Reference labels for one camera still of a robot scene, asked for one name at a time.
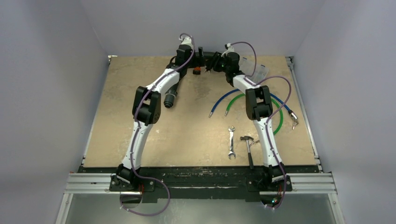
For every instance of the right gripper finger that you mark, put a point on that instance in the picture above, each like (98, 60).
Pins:
(213, 56)
(211, 67)

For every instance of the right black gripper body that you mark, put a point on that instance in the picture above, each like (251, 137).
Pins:
(215, 60)

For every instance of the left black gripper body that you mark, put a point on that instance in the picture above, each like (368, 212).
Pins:
(197, 62)

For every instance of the orange black padlock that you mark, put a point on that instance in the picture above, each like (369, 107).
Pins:
(196, 71)

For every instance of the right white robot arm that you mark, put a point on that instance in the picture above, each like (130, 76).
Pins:
(259, 110)

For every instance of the clear plastic organizer box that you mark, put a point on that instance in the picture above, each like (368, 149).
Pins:
(255, 73)

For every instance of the small black hammer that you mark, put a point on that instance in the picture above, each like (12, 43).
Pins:
(248, 140)

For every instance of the silver open-end wrench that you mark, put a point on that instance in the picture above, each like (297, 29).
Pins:
(231, 149)

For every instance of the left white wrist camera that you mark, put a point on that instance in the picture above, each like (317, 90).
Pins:
(186, 40)

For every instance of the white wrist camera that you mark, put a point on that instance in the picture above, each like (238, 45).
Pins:
(186, 40)
(229, 49)

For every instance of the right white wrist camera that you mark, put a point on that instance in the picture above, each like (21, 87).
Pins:
(229, 49)

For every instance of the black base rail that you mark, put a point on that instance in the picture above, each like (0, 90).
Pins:
(224, 182)

